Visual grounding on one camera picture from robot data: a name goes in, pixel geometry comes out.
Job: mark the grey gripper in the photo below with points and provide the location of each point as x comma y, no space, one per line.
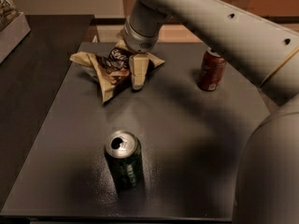
138,42

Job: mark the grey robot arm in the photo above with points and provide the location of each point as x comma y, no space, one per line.
267,184

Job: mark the red soda can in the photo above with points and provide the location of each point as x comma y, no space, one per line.
211,71

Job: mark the green soda can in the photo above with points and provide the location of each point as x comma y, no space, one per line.
124,159

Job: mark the brown sea salt chip bag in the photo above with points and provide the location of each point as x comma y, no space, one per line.
112,72

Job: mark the white snack box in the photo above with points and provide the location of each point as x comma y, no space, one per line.
14,27

